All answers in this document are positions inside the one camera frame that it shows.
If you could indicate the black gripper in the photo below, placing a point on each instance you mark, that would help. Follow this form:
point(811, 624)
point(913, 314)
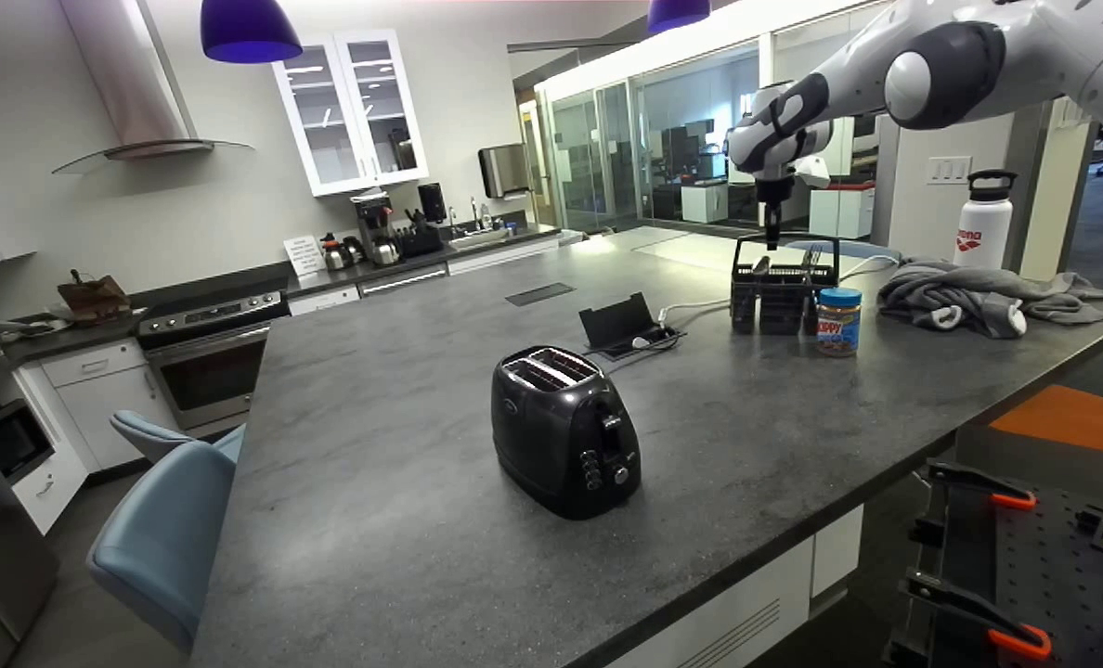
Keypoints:
point(775, 201)

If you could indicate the dark grey cutlery basket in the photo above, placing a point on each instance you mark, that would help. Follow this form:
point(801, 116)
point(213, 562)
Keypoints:
point(782, 299)

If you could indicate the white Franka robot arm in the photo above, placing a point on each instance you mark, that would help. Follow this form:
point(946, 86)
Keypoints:
point(1073, 49)

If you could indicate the black bread toaster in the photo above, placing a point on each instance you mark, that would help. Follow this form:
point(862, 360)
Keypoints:
point(564, 431)

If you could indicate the blue-lidded peanut butter jar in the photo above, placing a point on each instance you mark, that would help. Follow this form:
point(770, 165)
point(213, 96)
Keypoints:
point(839, 322)

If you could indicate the white water bottle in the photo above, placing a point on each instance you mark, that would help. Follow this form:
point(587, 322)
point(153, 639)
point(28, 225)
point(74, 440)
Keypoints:
point(981, 226)

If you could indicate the grey crumpled cloth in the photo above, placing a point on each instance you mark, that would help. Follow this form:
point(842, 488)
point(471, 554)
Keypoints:
point(981, 299)

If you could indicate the grey countertop vent grille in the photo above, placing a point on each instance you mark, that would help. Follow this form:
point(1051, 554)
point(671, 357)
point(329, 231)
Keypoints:
point(540, 294)

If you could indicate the blue pendant lamp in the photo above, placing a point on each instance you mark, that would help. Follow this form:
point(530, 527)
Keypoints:
point(679, 11)
point(249, 29)

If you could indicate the black orange-tipped clamp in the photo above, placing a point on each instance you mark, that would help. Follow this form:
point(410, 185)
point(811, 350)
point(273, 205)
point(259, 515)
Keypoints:
point(981, 488)
point(981, 618)

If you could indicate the black coffee maker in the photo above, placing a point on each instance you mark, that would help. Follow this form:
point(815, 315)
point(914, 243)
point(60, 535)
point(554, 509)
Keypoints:
point(372, 225)

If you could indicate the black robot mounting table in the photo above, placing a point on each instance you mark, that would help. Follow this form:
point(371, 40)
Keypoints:
point(1056, 556)

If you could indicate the stainless steel oven range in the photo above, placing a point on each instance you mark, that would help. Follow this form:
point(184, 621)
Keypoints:
point(211, 357)

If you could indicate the light blue chair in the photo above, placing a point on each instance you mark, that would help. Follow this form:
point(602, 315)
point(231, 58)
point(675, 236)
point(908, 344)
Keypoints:
point(163, 540)
point(147, 431)

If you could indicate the steel range hood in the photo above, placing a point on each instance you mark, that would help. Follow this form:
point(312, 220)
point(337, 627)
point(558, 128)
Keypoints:
point(127, 86)

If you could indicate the white base cabinet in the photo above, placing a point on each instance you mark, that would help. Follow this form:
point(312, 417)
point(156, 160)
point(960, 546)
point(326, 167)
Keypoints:
point(97, 395)

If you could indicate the white wall light switch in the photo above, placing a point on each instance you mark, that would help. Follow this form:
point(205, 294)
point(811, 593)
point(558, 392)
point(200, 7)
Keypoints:
point(950, 167)

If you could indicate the wall paper towel dispenser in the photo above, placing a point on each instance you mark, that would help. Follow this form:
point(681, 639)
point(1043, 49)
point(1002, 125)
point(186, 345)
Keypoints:
point(503, 167)

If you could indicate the white glass-door wall cabinet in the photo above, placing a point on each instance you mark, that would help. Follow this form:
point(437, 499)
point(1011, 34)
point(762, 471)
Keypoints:
point(351, 112)

